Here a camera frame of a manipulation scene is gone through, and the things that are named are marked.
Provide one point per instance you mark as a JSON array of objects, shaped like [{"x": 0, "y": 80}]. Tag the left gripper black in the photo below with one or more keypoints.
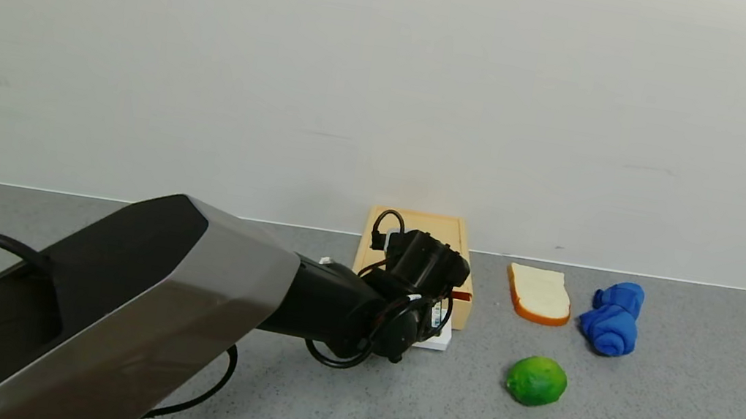
[{"x": 437, "y": 317}]

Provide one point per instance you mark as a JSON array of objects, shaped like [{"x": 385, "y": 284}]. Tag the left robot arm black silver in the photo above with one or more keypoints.
[{"x": 182, "y": 299}]

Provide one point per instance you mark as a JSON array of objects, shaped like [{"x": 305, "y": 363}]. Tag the yellow wooden drawer case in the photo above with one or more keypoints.
[{"x": 430, "y": 224}]

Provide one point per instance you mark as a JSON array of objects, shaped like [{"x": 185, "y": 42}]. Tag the white bread slice orange crust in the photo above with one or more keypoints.
[{"x": 540, "y": 295}]

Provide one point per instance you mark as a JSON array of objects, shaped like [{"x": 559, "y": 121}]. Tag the green lime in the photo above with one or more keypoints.
[{"x": 537, "y": 380}]

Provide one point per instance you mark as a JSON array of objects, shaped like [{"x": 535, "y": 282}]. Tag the blue rolled towel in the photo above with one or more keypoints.
[{"x": 612, "y": 326}]

